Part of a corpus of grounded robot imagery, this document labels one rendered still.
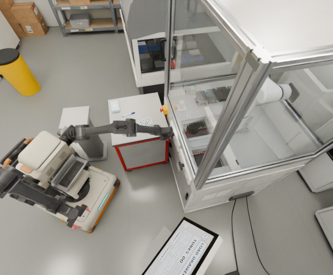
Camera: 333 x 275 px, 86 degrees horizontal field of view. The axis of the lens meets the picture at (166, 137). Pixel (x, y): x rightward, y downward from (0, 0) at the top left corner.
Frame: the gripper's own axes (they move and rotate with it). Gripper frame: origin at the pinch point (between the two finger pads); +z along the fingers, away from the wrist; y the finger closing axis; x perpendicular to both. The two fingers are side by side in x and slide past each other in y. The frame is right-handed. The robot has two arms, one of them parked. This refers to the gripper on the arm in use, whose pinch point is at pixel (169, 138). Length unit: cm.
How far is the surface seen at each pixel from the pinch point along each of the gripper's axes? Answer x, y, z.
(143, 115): 43.3, -19.0, 3.6
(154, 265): -87, -26, -28
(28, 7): 409, -174, -53
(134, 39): 83, 15, -47
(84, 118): 56, -73, -25
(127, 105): 63, -31, -3
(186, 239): -80, -4, -24
